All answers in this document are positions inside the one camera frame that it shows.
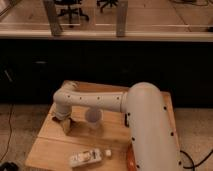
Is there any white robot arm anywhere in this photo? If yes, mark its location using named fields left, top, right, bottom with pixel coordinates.
left=53, top=82, right=183, bottom=171

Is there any black cable left floor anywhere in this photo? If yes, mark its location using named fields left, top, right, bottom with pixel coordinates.
left=0, top=103, right=15, bottom=163

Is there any left grey metal post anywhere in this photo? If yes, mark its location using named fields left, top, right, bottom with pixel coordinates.
left=43, top=0, right=62, bottom=36

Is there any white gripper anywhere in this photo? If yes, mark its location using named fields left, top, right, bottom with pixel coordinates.
left=53, top=104, right=71, bottom=134

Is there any left office chair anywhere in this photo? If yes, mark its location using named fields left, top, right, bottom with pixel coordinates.
left=53, top=0, right=89, bottom=21

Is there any grey metal post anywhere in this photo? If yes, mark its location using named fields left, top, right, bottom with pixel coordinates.
left=43, top=0, right=62, bottom=36
left=116, top=0, right=128, bottom=37

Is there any right office chair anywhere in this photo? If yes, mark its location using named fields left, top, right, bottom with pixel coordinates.
left=96, top=0, right=118, bottom=13

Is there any black cable right floor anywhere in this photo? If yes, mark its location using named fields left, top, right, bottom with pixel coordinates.
left=180, top=148, right=213, bottom=170

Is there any black object bottom left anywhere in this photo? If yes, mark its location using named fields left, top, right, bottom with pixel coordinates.
left=0, top=162, right=19, bottom=171

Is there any orange plate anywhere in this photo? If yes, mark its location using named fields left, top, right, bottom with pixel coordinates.
left=126, top=146, right=135, bottom=171

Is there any office chair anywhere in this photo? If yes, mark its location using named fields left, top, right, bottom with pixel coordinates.
left=96, top=0, right=118, bottom=13
left=53, top=0, right=89, bottom=21

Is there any black rectangular block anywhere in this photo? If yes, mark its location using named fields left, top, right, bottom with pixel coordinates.
left=124, top=114, right=129, bottom=127

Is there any black cable floor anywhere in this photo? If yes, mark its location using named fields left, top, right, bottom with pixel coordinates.
left=0, top=103, right=15, bottom=163
left=180, top=148, right=213, bottom=170

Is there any right grey metal post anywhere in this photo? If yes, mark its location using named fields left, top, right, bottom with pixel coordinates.
left=116, top=0, right=128, bottom=37

